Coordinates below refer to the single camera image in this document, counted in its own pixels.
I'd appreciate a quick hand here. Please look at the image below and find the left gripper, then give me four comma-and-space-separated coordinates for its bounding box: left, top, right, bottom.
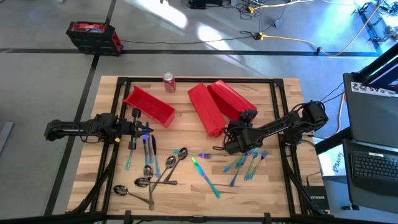
119, 107, 154, 151

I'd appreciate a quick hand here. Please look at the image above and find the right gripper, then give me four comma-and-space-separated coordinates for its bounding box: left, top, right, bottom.
223, 108, 259, 156

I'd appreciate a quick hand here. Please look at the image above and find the red plastic bin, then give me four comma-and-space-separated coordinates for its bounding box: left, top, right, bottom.
123, 85, 177, 129
206, 79, 259, 123
187, 82, 228, 138

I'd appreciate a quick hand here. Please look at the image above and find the red soda can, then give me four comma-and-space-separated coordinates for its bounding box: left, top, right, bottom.
162, 72, 177, 93

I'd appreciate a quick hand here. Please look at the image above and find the white printed carton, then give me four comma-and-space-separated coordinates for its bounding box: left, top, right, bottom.
317, 151, 345, 177

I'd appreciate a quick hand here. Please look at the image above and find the black and red toolbox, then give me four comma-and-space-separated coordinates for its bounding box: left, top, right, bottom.
65, 21, 124, 57

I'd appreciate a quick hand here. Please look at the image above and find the grey laptop with sticker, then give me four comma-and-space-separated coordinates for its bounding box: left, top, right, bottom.
342, 72, 398, 147

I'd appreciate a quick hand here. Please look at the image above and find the black laptop with keyboard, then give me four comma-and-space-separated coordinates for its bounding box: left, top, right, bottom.
341, 138, 398, 215

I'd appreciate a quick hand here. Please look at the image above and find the black floor stand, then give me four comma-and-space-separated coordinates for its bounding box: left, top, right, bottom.
353, 1, 386, 56

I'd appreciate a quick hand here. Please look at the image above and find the black aluminium table frame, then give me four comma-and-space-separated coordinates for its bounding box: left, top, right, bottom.
65, 76, 331, 224

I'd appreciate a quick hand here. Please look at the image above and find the black Netgear network switch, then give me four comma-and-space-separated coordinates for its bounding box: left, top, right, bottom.
303, 185, 330, 211

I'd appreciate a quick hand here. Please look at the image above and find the yellow extension cord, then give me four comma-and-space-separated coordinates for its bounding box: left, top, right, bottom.
256, 0, 388, 57

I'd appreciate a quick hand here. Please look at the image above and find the white cable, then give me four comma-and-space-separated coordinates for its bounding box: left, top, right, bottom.
337, 92, 346, 135

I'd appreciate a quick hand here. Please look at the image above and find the pale yellow floor cable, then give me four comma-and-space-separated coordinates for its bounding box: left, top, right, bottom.
247, 0, 315, 14

